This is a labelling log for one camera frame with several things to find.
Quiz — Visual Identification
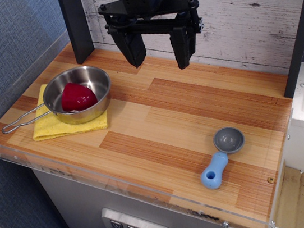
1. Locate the yellow cloth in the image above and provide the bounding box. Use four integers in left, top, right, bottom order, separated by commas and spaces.
25, 76, 110, 142

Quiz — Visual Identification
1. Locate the stainless steel pot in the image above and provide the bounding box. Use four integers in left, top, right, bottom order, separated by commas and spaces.
2, 66, 112, 134

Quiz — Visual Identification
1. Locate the clear acrylic table guard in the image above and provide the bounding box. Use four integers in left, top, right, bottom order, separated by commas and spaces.
0, 45, 292, 228

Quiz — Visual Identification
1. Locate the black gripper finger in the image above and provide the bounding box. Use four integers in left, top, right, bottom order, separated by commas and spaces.
169, 26, 196, 70
108, 26, 146, 67

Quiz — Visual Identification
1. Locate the red pepper toy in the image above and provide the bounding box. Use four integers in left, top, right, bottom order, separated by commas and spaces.
61, 83, 98, 112

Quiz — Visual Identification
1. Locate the blue grey scoop spoon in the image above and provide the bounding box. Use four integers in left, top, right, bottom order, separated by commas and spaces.
200, 127, 245, 189

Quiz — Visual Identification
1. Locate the grey cabinet with button panel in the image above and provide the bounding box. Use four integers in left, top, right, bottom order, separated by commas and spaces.
31, 139, 248, 228

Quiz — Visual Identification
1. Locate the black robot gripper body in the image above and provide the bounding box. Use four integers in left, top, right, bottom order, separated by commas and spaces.
98, 0, 203, 35

